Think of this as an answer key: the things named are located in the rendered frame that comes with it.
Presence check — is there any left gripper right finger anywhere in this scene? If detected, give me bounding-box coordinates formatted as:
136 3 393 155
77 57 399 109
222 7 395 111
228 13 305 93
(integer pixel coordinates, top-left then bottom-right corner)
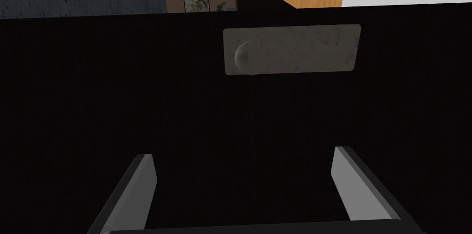
330 146 402 222

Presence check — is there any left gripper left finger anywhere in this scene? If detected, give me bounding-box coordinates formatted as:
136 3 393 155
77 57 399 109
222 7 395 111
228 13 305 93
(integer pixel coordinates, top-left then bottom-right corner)
87 153 158 234

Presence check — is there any black door leaf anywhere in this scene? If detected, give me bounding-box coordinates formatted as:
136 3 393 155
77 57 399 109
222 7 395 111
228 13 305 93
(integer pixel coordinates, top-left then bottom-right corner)
0 2 472 234

